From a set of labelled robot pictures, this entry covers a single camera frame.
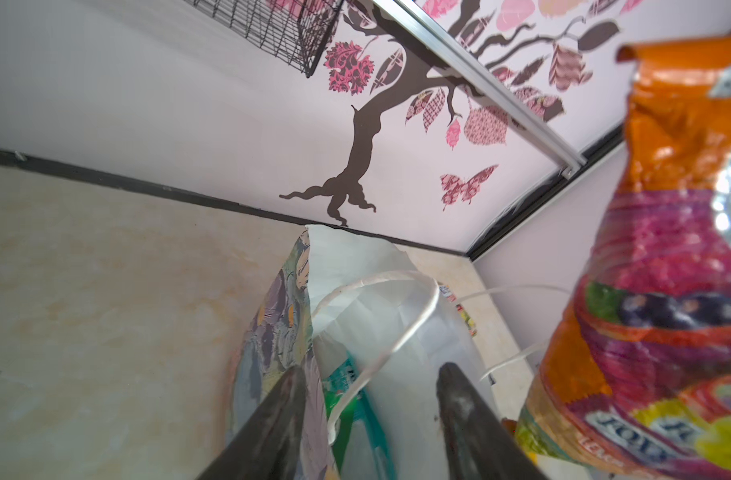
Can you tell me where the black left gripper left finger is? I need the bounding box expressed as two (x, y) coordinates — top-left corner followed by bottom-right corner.
(199, 366), (307, 480)

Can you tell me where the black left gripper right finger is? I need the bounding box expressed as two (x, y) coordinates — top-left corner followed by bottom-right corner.
(437, 362), (547, 480)

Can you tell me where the dark green Fox's candy packet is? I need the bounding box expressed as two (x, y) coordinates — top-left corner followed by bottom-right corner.
(322, 356), (367, 472)

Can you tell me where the teal Fox's candy packet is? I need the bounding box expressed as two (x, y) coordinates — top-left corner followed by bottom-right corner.
(337, 397), (397, 480)

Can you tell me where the floral white paper bag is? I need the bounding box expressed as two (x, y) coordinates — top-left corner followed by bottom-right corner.
(226, 226), (531, 479)

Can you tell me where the orange red Fox's candy packet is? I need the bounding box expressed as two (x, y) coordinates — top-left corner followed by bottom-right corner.
(515, 36), (731, 479)

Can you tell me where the rear aluminium rail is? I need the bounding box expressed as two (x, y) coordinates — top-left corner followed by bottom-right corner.
(373, 0), (587, 179)

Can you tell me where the black wire basket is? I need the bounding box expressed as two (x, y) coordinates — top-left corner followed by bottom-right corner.
(190, 0), (345, 78)

